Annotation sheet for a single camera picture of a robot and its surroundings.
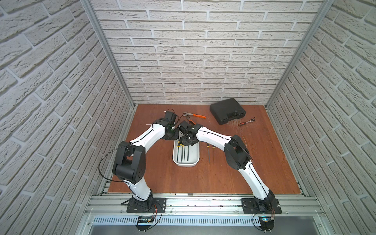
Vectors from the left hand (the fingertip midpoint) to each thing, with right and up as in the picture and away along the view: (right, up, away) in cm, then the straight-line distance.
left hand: (176, 133), depth 92 cm
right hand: (+8, -6, +6) cm, 12 cm away
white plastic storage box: (+6, -15, 0) cm, 16 cm away
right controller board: (+47, -42, -21) cm, 67 cm away
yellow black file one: (+1, -9, +3) cm, 9 cm away
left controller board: (-14, -42, -21) cm, 49 cm away
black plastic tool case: (+37, +16, +20) cm, 45 cm away
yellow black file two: (+2, -10, +3) cm, 10 cm away
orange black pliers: (+6, +13, +21) cm, 26 cm away
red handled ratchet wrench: (+56, +9, +18) cm, 60 cm away
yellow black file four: (+7, -13, 0) cm, 15 cm away
